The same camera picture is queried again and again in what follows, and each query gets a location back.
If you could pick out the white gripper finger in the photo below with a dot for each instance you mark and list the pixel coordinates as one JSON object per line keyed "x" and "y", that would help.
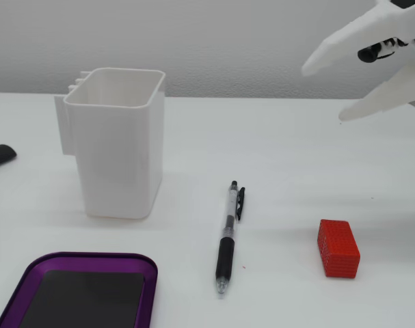
{"x": 357, "y": 34}
{"x": 388, "y": 94}

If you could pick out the red textured cube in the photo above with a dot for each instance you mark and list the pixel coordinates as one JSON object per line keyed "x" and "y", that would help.
{"x": 340, "y": 253}

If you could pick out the white plastic open box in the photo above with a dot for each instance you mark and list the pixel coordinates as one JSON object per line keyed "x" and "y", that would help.
{"x": 115, "y": 153}

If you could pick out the black grip clear pen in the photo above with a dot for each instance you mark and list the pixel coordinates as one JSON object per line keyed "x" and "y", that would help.
{"x": 225, "y": 253}

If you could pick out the purple metal tray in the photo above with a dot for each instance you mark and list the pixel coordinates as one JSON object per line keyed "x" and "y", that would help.
{"x": 91, "y": 261}

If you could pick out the black tray mat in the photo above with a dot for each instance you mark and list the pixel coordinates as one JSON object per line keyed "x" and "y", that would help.
{"x": 87, "y": 300}

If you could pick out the black flat object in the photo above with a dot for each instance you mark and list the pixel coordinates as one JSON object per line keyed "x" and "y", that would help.
{"x": 0, "y": 155}

